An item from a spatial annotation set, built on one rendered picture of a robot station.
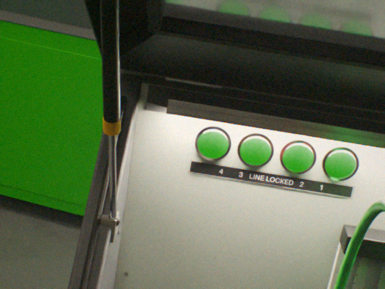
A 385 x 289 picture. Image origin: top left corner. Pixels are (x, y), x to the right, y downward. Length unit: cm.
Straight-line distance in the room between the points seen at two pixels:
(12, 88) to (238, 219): 256
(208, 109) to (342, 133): 18
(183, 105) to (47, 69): 248
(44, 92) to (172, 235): 244
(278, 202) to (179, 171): 15
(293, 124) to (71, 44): 244
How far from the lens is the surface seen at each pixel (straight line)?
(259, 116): 94
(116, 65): 70
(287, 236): 105
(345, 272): 97
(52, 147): 349
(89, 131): 339
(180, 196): 102
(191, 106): 94
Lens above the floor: 172
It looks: 20 degrees down
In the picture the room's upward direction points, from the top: 9 degrees clockwise
